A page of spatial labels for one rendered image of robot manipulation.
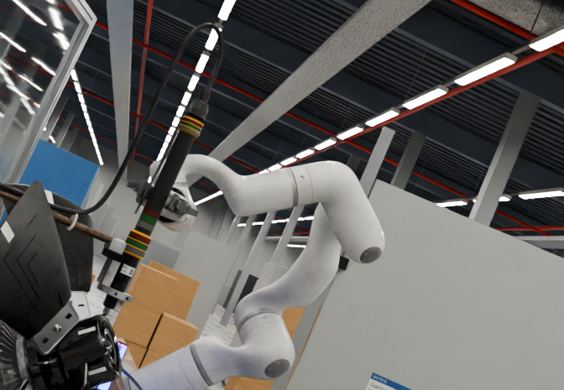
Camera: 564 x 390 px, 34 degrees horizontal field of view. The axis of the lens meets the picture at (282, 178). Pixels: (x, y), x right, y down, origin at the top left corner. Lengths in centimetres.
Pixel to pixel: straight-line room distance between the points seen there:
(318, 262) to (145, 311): 711
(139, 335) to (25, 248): 783
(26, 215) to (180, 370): 98
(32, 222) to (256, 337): 96
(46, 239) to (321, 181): 74
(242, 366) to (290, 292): 22
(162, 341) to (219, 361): 699
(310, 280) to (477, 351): 146
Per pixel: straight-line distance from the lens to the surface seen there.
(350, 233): 213
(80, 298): 176
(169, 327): 933
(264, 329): 234
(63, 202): 189
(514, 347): 364
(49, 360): 168
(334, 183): 207
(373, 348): 356
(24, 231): 150
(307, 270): 225
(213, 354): 236
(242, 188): 202
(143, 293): 929
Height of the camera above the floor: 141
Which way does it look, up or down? 7 degrees up
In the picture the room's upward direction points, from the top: 24 degrees clockwise
